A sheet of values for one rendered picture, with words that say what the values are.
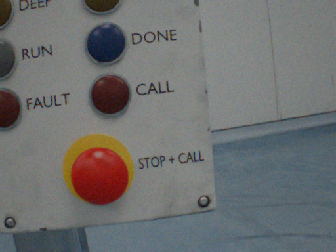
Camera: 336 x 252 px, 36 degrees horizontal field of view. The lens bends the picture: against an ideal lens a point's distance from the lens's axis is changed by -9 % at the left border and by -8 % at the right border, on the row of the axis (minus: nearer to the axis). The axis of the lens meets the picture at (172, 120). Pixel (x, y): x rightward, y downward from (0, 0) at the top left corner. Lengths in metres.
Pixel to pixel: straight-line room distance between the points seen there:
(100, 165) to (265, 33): 4.31
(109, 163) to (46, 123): 0.06
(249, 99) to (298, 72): 0.54
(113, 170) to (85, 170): 0.02
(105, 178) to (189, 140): 0.07
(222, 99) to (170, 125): 4.10
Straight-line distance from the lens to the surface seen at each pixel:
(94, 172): 0.37
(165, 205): 0.41
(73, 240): 0.48
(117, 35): 0.38
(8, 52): 0.38
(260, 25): 4.63
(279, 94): 4.73
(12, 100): 0.39
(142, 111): 0.40
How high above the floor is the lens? 0.95
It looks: 10 degrees down
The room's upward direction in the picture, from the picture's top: 5 degrees counter-clockwise
